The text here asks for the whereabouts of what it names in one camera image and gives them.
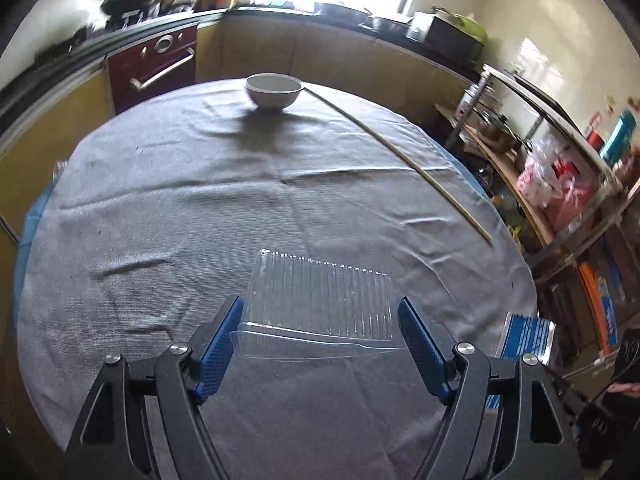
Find black kitchen countertop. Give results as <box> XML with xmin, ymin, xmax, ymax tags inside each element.
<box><xmin>0</xmin><ymin>5</ymin><xmax>481</xmax><ymax>111</ymax></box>

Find metal storage shelf rack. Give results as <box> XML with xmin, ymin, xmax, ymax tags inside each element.
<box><xmin>435</xmin><ymin>62</ymin><xmax>640</xmax><ymax>376</ymax></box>

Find thin wooden stick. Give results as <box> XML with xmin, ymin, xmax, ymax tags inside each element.
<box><xmin>302</xmin><ymin>87</ymin><xmax>493</xmax><ymax>245</ymax></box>

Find metal basin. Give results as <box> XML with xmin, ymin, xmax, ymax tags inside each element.
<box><xmin>367</xmin><ymin>15</ymin><xmax>412</xmax><ymax>34</ymax></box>

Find white bowl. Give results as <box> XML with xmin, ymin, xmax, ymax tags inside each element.
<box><xmin>244</xmin><ymin>73</ymin><xmax>304</xmax><ymax>112</ymax></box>

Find dark bin bag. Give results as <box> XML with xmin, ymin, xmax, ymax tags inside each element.
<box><xmin>565</xmin><ymin>330</ymin><xmax>640</xmax><ymax>468</ymax></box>

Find orange blue box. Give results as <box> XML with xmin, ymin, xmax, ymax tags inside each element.
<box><xmin>577</xmin><ymin>260</ymin><xmax>621</xmax><ymax>356</ymax></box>

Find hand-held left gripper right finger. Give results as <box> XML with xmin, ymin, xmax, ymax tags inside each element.
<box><xmin>396</xmin><ymin>295</ymin><xmax>583</xmax><ymax>480</ymax></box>

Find yellow kitchen cabinets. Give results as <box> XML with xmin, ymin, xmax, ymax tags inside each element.
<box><xmin>0</xmin><ymin>12</ymin><xmax>481</xmax><ymax>241</ymax></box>

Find grey tablecloth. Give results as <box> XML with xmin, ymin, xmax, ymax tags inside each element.
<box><xmin>15</xmin><ymin>79</ymin><xmax>538</xmax><ymax>480</ymax></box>

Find green lidded cooker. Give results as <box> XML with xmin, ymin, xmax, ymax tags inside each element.
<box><xmin>407</xmin><ymin>7</ymin><xmax>488</xmax><ymax>61</ymax></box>

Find pink plastic bag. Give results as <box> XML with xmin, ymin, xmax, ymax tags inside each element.
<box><xmin>517</xmin><ymin>135</ymin><xmax>601</xmax><ymax>231</ymax></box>

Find large torn blue white carton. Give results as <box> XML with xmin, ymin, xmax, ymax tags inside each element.
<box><xmin>500</xmin><ymin>312</ymin><xmax>558</xmax><ymax>361</ymax></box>

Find clear plastic container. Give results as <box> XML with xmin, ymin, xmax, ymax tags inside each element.
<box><xmin>231</xmin><ymin>249</ymin><xmax>408</xmax><ymax>361</ymax></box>

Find dark red oven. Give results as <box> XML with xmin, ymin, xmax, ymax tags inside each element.
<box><xmin>104</xmin><ymin>22</ymin><xmax>198</xmax><ymax>116</ymax></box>

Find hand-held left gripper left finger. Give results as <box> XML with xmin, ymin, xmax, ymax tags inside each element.
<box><xmin>62</xmin><ymin>295</ymin><xmax>246</xmax><ymax>480</ymax></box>

